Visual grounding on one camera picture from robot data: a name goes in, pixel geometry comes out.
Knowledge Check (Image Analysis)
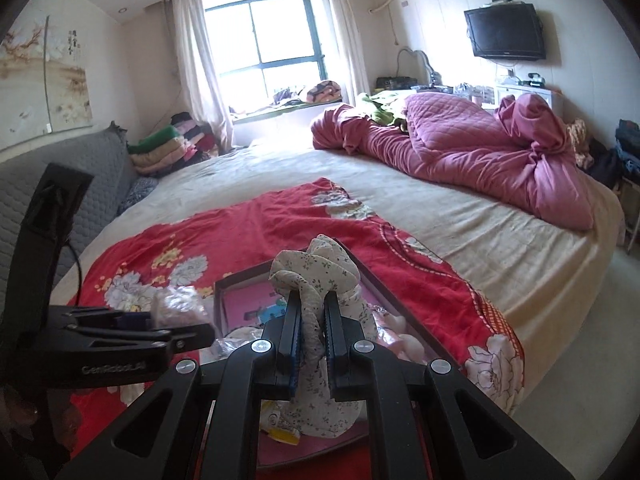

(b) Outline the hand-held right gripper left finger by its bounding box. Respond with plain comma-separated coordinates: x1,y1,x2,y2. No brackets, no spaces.
55,292,303,480

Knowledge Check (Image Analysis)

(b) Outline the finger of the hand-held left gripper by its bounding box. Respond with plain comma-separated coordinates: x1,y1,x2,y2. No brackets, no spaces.
75,322,217,361
62,307,153,333

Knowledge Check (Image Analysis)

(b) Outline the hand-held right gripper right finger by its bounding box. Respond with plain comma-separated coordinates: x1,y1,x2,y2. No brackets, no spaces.
322,292,573,480

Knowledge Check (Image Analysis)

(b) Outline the shallow box with pink base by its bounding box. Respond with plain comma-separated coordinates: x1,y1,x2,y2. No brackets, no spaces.
197,237,468,471

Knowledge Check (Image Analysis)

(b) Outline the white floral cloth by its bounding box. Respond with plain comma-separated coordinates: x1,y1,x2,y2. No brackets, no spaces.
257,234,378,438

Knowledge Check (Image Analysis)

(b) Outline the yellow snack packet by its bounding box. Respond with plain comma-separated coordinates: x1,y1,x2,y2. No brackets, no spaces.
259,400,306,447

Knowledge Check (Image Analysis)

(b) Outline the dark patterned pillow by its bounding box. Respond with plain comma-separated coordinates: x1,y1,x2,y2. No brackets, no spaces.
118,176,158,213

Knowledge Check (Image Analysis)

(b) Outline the red floral blanket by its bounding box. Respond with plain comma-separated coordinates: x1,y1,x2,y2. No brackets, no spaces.
50,177,526,480

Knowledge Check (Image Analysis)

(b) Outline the grey quilted headboard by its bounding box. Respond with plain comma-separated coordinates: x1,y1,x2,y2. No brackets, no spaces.
0,122,138,311

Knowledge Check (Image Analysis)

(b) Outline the stack of folded blankets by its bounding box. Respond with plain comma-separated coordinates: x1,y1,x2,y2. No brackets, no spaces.
127,112,221,178

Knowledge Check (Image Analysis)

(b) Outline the pink quilt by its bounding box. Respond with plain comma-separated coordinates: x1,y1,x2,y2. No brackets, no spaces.
311,91,596,231

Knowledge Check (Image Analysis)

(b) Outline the green cloth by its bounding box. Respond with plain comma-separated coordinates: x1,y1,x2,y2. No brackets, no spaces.
356,90,411,128

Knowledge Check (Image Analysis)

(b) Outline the dark clothes heap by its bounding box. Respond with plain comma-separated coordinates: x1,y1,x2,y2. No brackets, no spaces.
272,87,307,108

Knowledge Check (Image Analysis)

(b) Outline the patterned folded blanket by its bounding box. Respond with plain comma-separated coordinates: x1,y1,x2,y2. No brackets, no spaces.
306,80,343,106

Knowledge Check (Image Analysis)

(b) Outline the white curtain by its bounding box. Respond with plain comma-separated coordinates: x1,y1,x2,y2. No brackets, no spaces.
172,0,236,153
320,0,373,108

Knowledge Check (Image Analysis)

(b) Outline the black electronic device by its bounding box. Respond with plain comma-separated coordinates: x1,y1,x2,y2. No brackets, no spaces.
376,76,418,92

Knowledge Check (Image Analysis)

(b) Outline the white arched stand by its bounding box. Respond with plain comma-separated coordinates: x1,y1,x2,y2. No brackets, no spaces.
396,49,432,86

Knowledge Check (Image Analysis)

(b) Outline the white cabinet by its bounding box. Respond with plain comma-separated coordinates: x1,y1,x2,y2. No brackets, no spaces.
492,85,555,111

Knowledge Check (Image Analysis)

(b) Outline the window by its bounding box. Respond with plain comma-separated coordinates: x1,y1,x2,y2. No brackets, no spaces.
202,0,326,111

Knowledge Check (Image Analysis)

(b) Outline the yellow floral cloth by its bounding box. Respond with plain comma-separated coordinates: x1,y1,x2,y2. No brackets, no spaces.
567,119,596,171

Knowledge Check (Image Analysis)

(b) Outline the dark clothes pile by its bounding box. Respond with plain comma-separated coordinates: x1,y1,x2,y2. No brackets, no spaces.
595,119,640,188

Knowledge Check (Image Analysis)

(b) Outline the black cable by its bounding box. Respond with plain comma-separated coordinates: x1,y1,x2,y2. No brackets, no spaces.
67,240,85,306

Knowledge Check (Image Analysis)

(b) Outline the blossom wall painting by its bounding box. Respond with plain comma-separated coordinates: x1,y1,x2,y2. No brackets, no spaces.
0,12,96,151

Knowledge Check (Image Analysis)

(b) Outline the black wall television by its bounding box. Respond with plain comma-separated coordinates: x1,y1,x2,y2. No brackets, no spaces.
464,2,547,62

